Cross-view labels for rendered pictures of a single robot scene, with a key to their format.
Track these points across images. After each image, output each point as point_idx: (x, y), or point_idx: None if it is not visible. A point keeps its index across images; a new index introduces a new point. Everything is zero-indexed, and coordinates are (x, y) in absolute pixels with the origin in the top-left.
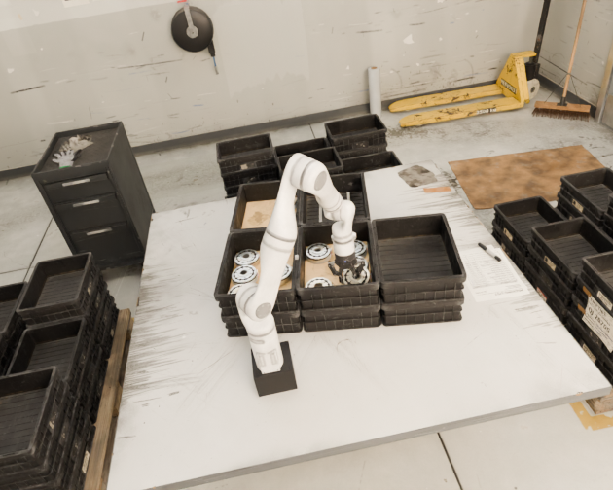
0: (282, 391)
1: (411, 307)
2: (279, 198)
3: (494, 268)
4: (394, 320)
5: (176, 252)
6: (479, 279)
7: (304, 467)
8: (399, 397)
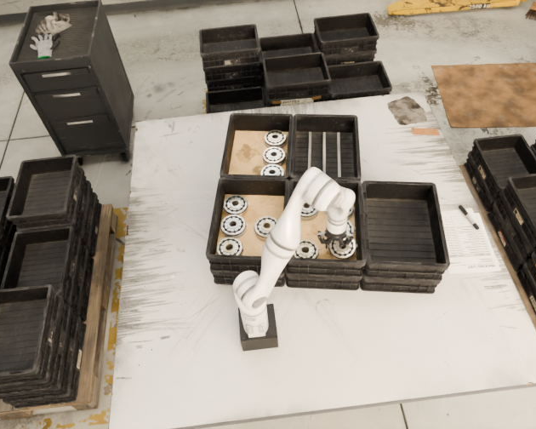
0: (265, 348)
1: (390, 281)
2: (288, 211)
3: (471, 237)
4: (372, 287)
5: (162, 174)
6: (455, 248)
7: None
8: (369, 367)
